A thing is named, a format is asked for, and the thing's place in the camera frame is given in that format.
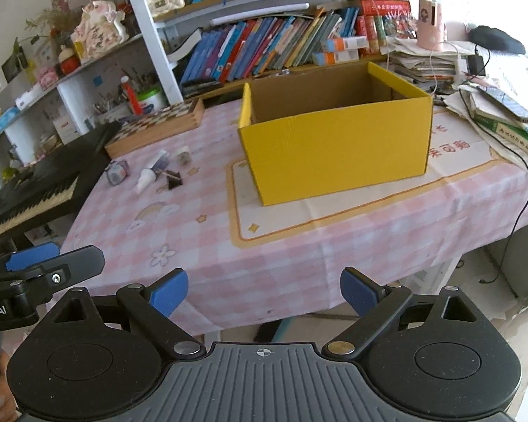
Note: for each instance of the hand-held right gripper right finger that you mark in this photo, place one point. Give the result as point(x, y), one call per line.
point(361, 292)

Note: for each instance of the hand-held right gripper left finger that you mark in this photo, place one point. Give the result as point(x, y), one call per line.
point(169, 292)

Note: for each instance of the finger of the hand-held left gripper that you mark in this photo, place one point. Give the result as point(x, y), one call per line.
point(31, 257)
point(70, 268)

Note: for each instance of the small grey mouse toy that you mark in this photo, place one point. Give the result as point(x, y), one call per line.
point(116, 172)

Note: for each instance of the black binder clip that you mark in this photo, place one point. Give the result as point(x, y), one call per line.
point(174, 179)

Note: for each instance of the white glue bottle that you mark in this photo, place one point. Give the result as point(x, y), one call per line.
point(147, 178)

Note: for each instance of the small white eraser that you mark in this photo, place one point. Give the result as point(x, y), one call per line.
point(184, 156)

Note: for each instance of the yellow cardboard box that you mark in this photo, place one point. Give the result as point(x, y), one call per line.
point(334, 154)

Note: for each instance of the person's left hand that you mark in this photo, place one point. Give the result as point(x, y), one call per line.
point(4, 395)

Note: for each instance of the black electronic keyboard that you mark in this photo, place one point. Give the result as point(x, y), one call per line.
point(39, 184)

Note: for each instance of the white box with red label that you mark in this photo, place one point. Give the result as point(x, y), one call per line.
point(66, 128)

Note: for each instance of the blue and white packet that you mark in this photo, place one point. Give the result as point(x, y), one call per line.
point(5, 119)

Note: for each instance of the white rectangular box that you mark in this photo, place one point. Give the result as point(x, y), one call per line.
point(30, 96)

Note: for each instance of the white holder with tools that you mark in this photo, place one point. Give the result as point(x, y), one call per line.
point(113, 112)

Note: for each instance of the wooden chessboard box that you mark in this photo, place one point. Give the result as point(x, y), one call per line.
point(158, 121)

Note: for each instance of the red bottle with white cap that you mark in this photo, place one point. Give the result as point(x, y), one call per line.
point(131, 96)

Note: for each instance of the white jar with green lid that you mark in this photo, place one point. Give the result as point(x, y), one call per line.
point(152, 102)

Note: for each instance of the red and white doll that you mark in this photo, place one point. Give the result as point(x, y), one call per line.
point(69, 62)

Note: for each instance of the black stapler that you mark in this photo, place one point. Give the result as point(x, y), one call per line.
point(200, 88)

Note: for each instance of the loose white papers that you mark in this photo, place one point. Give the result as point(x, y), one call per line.
point(462, 105)

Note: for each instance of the thick green book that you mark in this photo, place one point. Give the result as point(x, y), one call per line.
point(510, 134)

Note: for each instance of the stack of magazines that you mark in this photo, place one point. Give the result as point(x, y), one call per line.
point(422, 68)

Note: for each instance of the floral ornament bag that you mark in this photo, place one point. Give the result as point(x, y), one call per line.
point(100, 33)

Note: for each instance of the orange and white medicine box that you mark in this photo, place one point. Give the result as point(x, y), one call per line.
point(343, 44)
point(334, 57)

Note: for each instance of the dried flower bouquet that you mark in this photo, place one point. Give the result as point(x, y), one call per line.
point(57, 15)

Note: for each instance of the thick white-paged book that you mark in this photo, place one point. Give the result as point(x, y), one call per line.
point(185, 46)

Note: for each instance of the white bookshelf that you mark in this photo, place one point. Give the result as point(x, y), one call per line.
point(152, 30)

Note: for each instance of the black charger adapter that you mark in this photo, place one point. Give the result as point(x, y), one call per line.
point(476, 66)

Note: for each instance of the long row of colourful books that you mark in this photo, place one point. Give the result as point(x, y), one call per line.
point(264, 44)

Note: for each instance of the pink cylinder holder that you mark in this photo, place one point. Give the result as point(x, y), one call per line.
point(431, 30)

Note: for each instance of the black cloth bag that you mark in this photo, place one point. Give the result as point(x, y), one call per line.
point(497, 40)

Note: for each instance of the white light bar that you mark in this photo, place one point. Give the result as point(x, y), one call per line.
point(259, 13)

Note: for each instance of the dark picture frame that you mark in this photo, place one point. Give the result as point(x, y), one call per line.
point(14, 66)

